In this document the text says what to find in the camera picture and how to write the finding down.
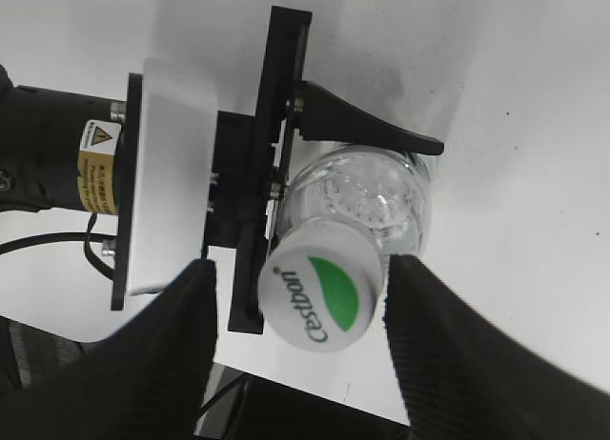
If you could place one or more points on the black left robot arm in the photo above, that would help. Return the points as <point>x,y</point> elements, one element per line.
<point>78,152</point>

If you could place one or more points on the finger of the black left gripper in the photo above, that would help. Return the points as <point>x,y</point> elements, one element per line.
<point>323,116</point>

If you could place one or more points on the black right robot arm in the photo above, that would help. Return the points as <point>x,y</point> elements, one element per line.
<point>272,412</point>

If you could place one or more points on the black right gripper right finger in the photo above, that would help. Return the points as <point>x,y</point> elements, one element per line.
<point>460,377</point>

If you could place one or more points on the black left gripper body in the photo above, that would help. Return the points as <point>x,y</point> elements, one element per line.
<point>245,178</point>

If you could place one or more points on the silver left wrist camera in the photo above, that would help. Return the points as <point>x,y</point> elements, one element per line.
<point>170,126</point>

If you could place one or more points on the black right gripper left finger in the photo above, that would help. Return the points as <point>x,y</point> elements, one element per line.
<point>146,381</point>

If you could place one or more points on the clear water bottle green label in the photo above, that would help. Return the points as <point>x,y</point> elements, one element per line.
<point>384,191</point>

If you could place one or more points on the white green bottle cap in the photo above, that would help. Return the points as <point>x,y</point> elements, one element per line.
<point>319,288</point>

